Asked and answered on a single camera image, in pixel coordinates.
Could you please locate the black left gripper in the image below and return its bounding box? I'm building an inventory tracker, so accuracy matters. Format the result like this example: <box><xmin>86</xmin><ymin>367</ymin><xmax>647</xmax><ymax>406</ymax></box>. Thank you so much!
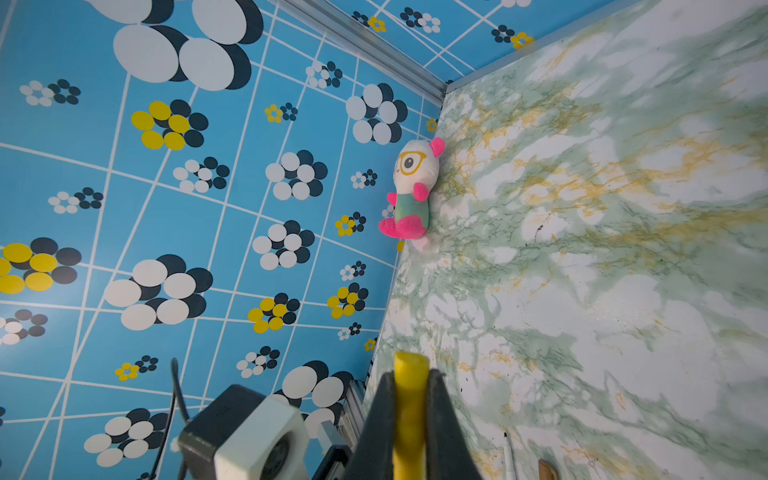
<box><xmin>311</xmin><ymin>421</ymin><xmax>352</xmax><ymax>480</ymax></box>

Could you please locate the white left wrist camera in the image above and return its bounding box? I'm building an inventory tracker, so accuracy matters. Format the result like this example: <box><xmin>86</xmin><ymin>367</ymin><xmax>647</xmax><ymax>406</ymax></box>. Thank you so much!
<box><xmin>178</xmin><ymin>385</ymin><xmax>309</xmax><ymax>480</ymax></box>

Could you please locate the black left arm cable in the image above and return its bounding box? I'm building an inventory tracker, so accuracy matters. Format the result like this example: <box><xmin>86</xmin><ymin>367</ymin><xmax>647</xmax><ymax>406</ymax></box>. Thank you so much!
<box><xmin>146</xmin><ymin>358</ymin><xmax>192</xmax><ymax>480</ymax></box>

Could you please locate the yellow pen cap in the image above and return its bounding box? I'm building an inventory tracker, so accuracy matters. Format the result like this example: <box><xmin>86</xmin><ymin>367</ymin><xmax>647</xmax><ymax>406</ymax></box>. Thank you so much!
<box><xmin>393</xmin><ymin>352</ymin><xmax>430</xmax><ymax>480</ymax></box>

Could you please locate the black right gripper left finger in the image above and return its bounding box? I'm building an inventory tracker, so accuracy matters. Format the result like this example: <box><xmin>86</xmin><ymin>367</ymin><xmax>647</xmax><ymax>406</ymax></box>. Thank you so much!
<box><xmin>343</xmin><ymin>372</ymin><xmax>397</xmax><ymax>480</ymax></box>

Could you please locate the pink white plush toy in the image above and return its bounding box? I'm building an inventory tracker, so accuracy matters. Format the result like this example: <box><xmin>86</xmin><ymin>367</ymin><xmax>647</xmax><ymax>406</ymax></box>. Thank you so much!
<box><xmin>379</xmin><ymin>137</ymin><xmax>446</xmax><ymax>240</ymax></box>

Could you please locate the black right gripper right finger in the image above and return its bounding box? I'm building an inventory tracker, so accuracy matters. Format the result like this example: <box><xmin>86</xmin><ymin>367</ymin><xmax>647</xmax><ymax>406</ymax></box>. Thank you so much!
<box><xmin>425</xmin><ymin>369</ymin><xmax>481</xmax><ymax>480</ymax></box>

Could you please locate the brown pen cap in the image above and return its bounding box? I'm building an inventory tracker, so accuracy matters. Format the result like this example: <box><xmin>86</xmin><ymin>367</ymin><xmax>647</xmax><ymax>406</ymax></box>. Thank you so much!
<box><xmin>538</xmin><ymin>459</ymin><xmax>559</xmax><ymax>480</ymax></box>

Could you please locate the white pen left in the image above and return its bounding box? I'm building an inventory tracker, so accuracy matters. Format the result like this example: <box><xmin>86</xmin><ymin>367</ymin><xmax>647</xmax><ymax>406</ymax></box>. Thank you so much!
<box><xmin>503</xmin><ymin>431</ymin><xmax>518</xmax><ymax>480</ymax></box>

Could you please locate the aluminium frame post left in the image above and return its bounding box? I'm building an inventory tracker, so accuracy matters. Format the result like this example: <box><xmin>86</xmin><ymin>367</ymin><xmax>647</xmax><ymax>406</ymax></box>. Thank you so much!
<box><xmin>275</xmin><ymin>0</ymin><xmax>447</xmax><ymax>106</ymax></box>

